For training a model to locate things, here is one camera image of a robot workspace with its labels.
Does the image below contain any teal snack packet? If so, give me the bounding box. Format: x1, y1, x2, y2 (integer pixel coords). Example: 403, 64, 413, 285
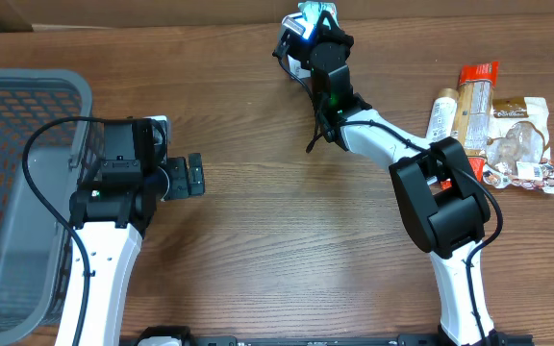
295, 1, 339, 30

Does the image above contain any white tube with gold cap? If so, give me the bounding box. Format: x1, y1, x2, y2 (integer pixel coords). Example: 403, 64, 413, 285
425, 88, 459, 142

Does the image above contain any orange pasta packet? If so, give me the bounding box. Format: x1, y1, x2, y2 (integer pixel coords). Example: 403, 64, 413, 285
448, 62, 499, 182

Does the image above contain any beige Pantree snack bag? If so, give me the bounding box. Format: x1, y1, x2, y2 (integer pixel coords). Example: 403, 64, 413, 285
482, 96, 554, 194

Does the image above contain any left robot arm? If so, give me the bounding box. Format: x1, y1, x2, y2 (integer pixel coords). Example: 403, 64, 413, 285
56, 115, 206, 345

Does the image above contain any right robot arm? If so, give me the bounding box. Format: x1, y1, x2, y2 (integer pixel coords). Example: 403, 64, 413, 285
302, 11, 503, 345

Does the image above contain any white barcode scanner stand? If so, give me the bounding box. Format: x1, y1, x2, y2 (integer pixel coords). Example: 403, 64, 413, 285
281, 13, 316, 81

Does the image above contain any grey plastic shopping basket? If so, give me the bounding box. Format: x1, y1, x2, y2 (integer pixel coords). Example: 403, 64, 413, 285
0, 69, 103, 345

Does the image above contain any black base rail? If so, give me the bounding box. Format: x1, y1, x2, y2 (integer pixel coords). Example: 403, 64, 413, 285
132, 326, 536, 346

